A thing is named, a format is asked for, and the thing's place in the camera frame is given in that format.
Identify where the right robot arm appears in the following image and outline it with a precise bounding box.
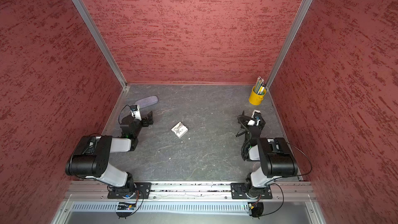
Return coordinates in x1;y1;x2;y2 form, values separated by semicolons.
237;112;299;199

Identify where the aluminium front rail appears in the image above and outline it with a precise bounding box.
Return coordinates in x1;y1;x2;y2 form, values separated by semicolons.
63;181;317;202

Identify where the white perforated cable duct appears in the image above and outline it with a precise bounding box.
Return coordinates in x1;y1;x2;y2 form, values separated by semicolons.
69;202;249;215

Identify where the purple glasses case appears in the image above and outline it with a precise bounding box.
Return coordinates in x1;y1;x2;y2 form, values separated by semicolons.
134;95;159;108

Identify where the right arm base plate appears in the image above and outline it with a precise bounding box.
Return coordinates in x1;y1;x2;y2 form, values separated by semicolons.
230;183;273;200

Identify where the corner aluminium post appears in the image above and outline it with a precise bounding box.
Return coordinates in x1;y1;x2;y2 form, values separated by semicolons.
266;0;313;91
72;0;128;90

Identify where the white jewelry box lid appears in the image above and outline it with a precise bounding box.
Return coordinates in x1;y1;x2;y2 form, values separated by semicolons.
171;122;188;139

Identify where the left corner aluminium post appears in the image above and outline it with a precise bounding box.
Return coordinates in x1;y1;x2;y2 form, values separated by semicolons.
72;0;128;90

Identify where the right corner aluminium post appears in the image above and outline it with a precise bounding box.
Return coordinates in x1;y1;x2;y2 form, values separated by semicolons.
266;0;313;91

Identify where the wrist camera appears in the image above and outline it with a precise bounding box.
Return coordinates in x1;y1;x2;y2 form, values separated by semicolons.
129;105;142;121
248;110;262;126

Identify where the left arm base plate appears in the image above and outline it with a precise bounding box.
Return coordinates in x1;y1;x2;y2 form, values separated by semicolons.
107;182;152;200

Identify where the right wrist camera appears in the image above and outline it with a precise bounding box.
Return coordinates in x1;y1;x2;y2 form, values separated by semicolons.
248;110;262;126

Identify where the colored pencils bundle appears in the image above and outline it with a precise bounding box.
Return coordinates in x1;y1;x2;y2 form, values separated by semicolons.
253;77;266;95

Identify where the yellow pencil cup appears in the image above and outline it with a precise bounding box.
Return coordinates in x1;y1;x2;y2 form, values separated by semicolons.
249;86;266;105

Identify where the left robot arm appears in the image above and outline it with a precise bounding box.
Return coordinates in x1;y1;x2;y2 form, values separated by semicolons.
65;111;153;200

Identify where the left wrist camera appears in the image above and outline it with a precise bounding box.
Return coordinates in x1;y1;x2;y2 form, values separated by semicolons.
129;105;142;121

